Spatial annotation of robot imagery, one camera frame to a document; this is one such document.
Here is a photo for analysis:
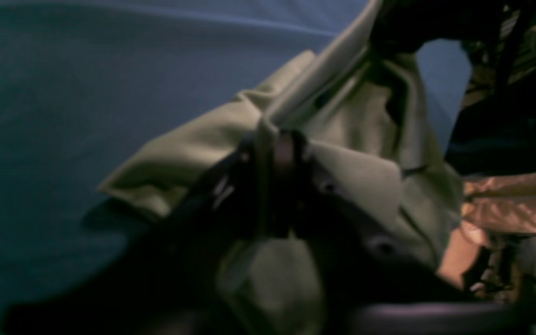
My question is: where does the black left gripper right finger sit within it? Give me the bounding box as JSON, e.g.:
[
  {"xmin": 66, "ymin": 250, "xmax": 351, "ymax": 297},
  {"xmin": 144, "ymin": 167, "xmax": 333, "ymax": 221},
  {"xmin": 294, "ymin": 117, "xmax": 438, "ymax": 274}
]
[{"xmin": 273, "ymin": 132, "xmax": 530, "ymax": 335}]

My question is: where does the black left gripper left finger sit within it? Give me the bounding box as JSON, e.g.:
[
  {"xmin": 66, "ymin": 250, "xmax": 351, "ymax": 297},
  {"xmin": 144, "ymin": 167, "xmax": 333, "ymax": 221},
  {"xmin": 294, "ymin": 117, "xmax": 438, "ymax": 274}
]
[{"xmin": 3, "ymin": 136, "xmax": 274, "ymax": 335}]

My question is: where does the sage green T-shirt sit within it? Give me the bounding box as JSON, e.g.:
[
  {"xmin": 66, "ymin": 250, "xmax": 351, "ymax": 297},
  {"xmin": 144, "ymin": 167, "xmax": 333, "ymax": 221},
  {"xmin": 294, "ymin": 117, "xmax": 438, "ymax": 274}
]
[{"xmin": 100, "ymin": 0, "xmax": 466, "ymax": 335}]

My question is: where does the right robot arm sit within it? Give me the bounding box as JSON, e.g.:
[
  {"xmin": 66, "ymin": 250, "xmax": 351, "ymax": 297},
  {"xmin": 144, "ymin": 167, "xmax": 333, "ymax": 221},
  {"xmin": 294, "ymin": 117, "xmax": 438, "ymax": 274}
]
[{"xmin": 372, "ymin": 0, "xmax": 536, "ymax": 176}]

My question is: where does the blue table cloth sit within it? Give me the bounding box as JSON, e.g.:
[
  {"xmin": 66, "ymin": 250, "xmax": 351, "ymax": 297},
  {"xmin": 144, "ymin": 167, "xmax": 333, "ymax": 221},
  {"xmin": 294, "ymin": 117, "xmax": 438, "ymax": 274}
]
[{"xmin": 0, "ymin": 0, "xmax": 473, "ymax": 335}]

